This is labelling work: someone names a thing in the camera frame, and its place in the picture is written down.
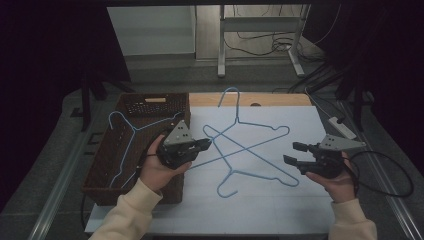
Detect black floor cables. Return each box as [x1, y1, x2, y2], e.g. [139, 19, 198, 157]
[223, 4, 343, 63]

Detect person's right hand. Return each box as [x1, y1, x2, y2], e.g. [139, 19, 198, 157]
[305, 151, 357, 204]

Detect white power strip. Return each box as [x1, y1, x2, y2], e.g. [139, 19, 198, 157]
[328, 116, 358, 140]

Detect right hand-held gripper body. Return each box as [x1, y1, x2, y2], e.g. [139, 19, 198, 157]
[299, 133, 367, 180]

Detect brown woven basket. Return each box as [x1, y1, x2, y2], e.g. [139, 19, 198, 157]
[81, 92, 192, 207]

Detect grey metal stand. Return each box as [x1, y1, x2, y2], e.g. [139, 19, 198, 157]
[217, 3, 311, 78]

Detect blue wire hanger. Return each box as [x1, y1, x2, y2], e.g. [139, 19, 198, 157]
[202, 124, 300, 199]
[189, 87, 290, 170]
[108, 110, 184, 189]

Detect metal floor rail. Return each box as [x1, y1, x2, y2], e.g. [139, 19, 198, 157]
[361, 138, 424, 240]
[28, 128, 88, 240]

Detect white panel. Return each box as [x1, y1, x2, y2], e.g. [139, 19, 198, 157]
[107, 5, 197, 57]

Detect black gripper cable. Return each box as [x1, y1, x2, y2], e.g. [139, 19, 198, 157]
[343, 150, 415, 198]

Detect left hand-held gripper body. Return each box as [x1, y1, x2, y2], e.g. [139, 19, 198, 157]
[155, 119, 203, 170]

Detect person's left hand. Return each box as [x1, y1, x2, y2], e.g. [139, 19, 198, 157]
[138, 134, 194, 193]

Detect white cable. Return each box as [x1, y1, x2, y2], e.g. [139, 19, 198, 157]
[303, 86, 332, 118]

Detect white table mat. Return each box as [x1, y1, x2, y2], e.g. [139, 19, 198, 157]
[84, 105, 336, 234]

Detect thick black cable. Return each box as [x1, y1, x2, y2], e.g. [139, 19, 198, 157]
[273, 63, 346, 95]

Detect black stand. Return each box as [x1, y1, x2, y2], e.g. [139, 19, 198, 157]
[336, 66, 371, 133]
[79, 71, 134, 133]

